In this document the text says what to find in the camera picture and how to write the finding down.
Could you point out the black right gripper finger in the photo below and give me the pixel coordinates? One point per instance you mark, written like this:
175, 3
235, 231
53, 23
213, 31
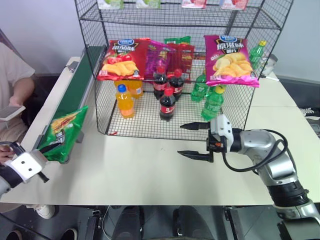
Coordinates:
195, 155
195, 125

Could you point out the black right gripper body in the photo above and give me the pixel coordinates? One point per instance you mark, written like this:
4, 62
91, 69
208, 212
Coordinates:
215, 147

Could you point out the green chip bag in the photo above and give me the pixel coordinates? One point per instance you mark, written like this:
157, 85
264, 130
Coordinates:
62, 130

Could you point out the white smartphone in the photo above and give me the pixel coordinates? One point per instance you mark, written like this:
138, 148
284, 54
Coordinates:
11, 111

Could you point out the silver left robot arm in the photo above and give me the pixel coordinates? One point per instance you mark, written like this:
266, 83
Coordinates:
7, 178

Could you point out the person's bare forearm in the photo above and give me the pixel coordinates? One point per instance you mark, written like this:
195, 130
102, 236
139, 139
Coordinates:
26, 87

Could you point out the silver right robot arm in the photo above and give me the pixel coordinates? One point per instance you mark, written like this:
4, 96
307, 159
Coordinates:
275, 165

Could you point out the green conveyor belt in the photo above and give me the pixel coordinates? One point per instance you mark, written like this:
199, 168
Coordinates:
75, 82

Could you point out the person's hand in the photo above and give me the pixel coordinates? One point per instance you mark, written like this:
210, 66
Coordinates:
17, 100

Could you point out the green soda bottle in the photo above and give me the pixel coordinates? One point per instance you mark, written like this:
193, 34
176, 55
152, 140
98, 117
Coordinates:
212, 106
257, 53
198, 88

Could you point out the cola bottle red cap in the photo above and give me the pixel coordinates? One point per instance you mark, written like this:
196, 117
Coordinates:
160, 85
167, 107
177, 86

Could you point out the white shoe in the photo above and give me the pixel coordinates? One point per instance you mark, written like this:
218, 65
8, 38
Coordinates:
46, 212

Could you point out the dark shoe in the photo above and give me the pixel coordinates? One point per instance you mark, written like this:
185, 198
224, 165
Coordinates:
13, 235
70, 234

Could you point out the red snack bag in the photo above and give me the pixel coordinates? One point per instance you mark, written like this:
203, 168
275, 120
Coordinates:
185, 60

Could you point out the orange soda bottle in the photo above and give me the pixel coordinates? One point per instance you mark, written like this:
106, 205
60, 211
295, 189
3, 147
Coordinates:
125, 105
136, 90

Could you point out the pink chip bag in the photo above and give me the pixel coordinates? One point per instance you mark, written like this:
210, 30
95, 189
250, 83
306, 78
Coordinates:
230, 62

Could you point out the purple snack bag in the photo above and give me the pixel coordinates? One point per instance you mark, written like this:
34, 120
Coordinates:
156, 58

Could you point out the green snack bag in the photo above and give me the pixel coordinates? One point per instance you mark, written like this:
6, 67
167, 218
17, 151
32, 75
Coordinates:
180, 40

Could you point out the seated person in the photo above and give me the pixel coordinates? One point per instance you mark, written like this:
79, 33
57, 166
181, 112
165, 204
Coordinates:
10, 70

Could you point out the white device on table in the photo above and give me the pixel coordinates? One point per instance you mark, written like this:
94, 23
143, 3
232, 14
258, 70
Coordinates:
268, 66

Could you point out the red chip bag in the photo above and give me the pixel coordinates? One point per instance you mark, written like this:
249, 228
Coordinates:
120, 65

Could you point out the pink drink carton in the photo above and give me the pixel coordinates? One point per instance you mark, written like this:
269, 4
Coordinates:
195, 3
235, 3

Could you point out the green drink carton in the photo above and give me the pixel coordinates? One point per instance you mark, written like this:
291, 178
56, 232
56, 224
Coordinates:
148, 3
111, 3

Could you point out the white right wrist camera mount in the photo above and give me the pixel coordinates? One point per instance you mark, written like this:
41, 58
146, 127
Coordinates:
222, 127

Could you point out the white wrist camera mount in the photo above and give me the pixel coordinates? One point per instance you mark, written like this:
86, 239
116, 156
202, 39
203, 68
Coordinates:
222, 127
25, 165

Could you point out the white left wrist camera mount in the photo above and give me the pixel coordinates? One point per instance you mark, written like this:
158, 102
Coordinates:
25, 165

